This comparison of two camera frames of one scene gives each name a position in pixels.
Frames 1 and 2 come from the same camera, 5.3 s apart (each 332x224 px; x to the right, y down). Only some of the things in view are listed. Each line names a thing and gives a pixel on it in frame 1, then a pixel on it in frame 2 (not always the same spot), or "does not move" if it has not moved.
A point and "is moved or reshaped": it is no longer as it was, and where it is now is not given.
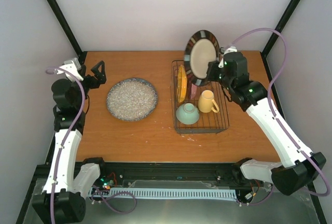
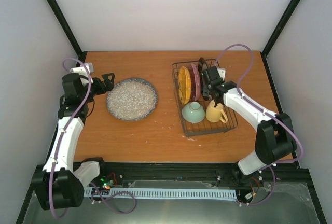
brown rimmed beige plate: x=202 y=47 to x=202 y=72
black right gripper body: x=211 y=76 to x=206 y=92
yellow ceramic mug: x=206 y=103 is moved or reshaped
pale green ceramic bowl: x=188 y=113 is moved or reshaped
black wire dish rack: x=197 y=109 is moved or reshaped
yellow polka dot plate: x=182 y=84 is moved or reshaped
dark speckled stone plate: x=132 y=99 does not move
